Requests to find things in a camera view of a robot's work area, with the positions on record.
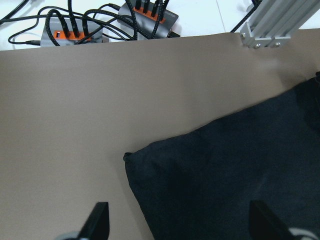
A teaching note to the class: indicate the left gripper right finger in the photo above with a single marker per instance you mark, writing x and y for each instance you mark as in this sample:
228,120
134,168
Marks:
265,225

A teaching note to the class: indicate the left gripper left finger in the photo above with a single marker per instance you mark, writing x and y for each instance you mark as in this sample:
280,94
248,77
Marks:
97,225

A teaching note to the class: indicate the black t-shirt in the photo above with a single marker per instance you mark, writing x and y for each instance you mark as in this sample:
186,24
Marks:
198,186

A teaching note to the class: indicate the left grey usb hub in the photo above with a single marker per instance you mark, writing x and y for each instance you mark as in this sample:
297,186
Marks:
70,40

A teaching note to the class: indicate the grey usb hub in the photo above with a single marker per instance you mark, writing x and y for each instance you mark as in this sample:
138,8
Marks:
70,40
153,19

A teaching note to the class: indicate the right grey usb hub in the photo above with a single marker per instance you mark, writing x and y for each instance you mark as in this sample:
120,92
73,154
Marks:
153,19

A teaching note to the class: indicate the aluminium cage frame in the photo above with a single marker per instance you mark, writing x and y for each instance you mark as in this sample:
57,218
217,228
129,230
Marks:
273,22

